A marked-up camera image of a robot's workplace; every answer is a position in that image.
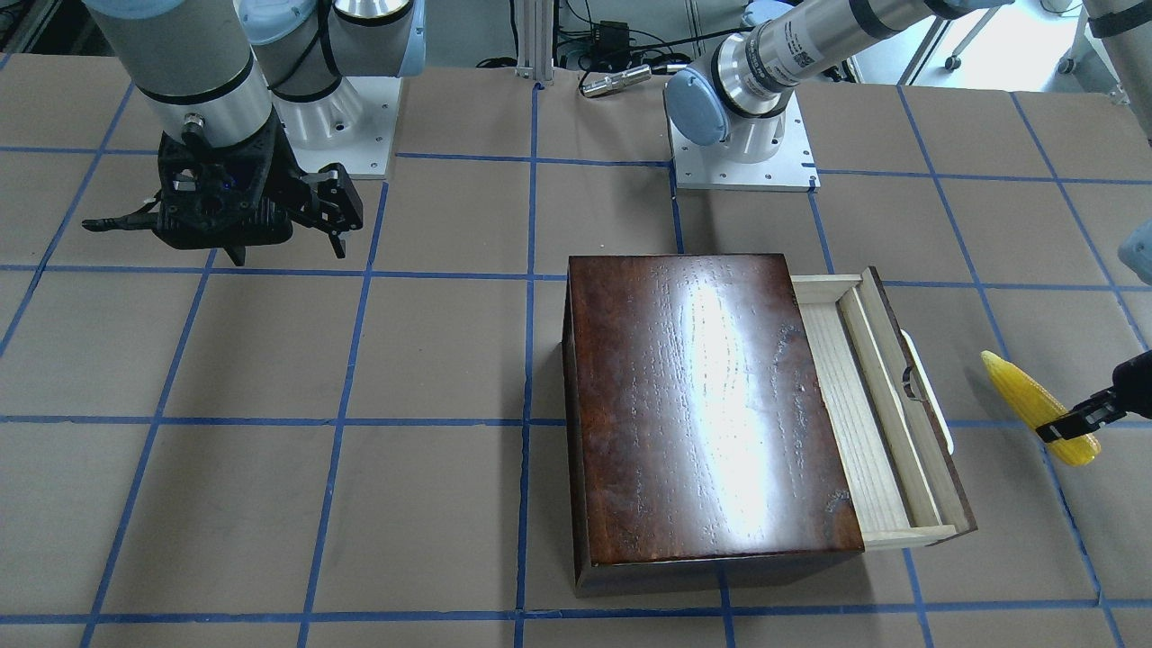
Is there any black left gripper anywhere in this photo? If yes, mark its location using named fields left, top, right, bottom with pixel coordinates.
left=1034, top=351, right=1152, bottom=444

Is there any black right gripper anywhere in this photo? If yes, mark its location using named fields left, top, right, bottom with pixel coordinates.
left=149, top=116, right=364, bottom=268

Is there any yellow corn cob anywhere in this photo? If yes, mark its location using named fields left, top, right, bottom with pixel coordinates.
left=980, top=351, right=1102, bottom=467

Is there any light wooden drawer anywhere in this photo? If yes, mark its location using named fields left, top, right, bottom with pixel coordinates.
left=791, top=268, right=978, bottom=550

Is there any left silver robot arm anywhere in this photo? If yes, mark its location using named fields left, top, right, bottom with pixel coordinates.
left=665, top=1, right=1149, bottom=446

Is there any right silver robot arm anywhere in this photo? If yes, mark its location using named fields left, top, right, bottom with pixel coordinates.
left=82, top=1, right=427, bottom=266

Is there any dark wooden drawer cabinet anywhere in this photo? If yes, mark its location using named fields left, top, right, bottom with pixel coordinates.
left=561, top=254, right=865, bottom=598

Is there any silver cylindrical connector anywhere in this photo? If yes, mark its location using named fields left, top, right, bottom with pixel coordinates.
left=579, top=65, right=652, bottom=99

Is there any black power brick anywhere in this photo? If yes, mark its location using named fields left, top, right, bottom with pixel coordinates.
left=589, top=20, right=631, bottom=60

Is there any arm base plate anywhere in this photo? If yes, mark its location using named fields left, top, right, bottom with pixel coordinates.
left=668, top=92, right=823, bottom=193
left=273, top=76, right=404, bottom=180

